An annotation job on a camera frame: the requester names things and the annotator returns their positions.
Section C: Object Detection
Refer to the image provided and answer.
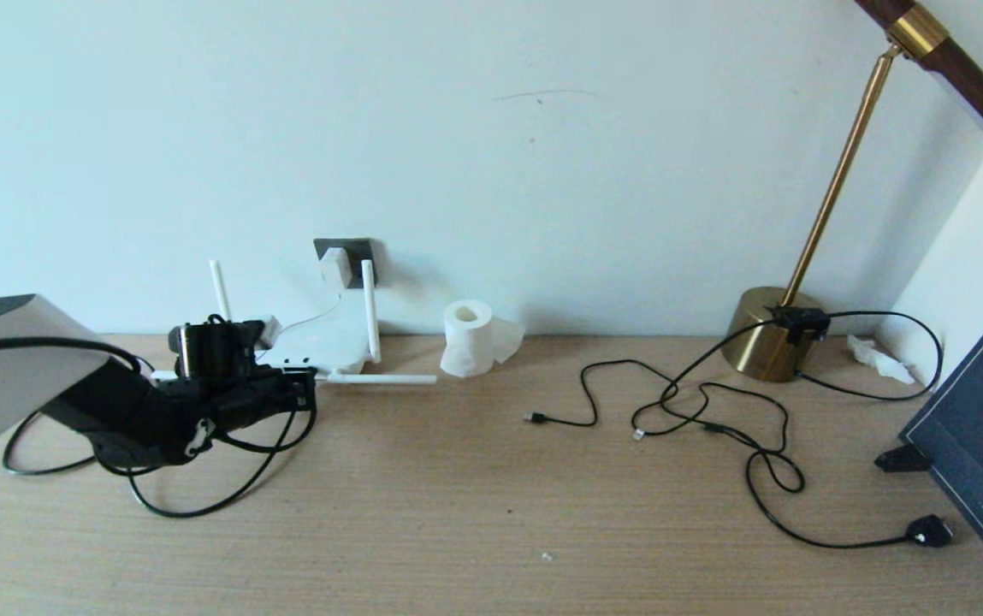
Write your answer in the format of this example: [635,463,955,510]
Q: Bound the white power adapter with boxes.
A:
[320,248,353,290]

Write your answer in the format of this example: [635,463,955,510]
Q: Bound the black lamp power cable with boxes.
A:
[631,310,956,550]

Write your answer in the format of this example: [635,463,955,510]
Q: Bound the black ethernet cable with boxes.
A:
[127,366,321,519]

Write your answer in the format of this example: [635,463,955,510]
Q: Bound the brass desk lamp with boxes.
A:
[724,0,983,385]

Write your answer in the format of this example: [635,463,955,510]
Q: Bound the white router with antennas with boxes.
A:
[209,259,439,386]

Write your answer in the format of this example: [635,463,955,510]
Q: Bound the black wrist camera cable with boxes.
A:
[0,337,319,455]

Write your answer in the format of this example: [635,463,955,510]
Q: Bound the white toilet paper roll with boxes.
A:
[438,299,526,380]

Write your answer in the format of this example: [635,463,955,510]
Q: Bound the crumpled white tissue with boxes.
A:
[849,334,920,385]

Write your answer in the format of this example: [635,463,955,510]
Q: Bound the thin black USB cable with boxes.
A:
[523,359,791,458]

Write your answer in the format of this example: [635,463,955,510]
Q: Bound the black inline cord switch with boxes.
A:
[765,305,832,345]

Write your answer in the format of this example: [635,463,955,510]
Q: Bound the grey wall socket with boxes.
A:
[313,239,377,290]

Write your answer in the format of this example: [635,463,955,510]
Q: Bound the black looped cable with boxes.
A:
[2,351,158,477]

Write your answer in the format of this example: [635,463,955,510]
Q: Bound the thin white adapter cable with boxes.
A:
[279,289,345,336]

